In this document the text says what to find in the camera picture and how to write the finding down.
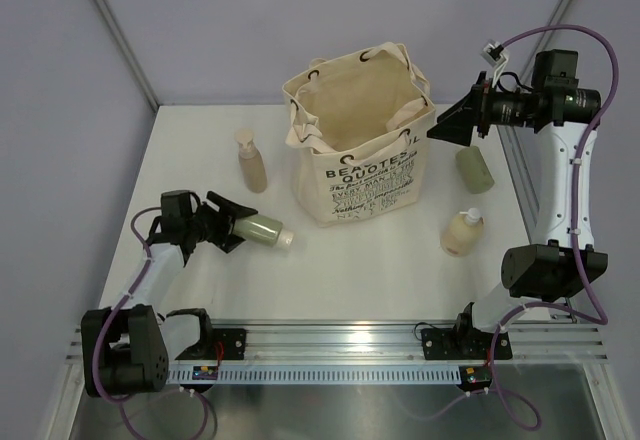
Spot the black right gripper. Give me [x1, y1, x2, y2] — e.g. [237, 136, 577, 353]
[428, 72, 535, 147]

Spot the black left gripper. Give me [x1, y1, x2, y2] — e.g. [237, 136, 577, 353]
[185, 192, 257, 252]

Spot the pale green lotion tube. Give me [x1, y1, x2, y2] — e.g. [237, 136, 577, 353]
[232, 214, 295, 250]

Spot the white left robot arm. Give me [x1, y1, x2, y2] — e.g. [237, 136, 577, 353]
[80, 190, 257, 404]

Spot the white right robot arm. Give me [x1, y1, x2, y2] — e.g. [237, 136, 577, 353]
[420, 49, 608, 362]

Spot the cream canvas tote bag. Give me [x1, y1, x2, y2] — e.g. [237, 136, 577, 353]
[282, 42, 436, 226]

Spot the pale green round bottle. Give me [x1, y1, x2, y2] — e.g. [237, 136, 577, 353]
[455, 146, 495, 194]

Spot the beige pump bottle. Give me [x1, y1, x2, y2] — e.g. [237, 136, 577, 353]
[234, 128, 268, 193]

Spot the cream pump lotion bottle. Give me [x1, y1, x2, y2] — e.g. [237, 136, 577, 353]
[440, 208, 484, 257]

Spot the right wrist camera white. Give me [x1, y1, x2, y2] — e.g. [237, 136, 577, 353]
[480, 40, 510, 87]

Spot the white slotted cable duct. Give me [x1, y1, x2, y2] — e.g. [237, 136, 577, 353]
[167, 364, 461, 385]

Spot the left aluminium frame post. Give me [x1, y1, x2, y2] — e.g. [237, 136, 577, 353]
[90, 0, 161, 113]

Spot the aluminium mounting rail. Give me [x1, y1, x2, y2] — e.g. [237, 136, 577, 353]
[64, 317, 609, 366]

